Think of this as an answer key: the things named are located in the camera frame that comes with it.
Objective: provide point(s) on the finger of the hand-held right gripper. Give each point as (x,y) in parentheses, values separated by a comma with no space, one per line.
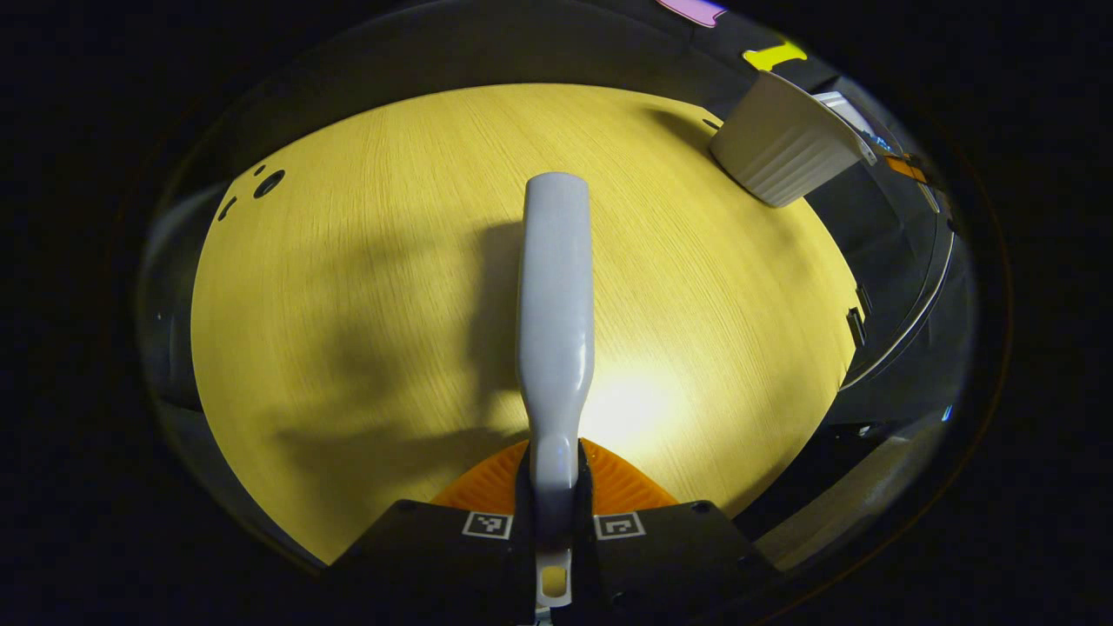
(906,168)

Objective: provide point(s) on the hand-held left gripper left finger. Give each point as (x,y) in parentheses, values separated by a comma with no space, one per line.
(435,556)

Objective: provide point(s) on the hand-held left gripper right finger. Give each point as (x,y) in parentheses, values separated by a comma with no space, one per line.
(669,556)

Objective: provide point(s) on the white ribbed garbage bin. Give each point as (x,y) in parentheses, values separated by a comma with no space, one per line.
(783,143)

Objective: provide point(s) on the small grey broom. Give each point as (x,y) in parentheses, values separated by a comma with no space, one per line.
(556,304)

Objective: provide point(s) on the wooden desktop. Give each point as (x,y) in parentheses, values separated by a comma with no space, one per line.
(348,304)

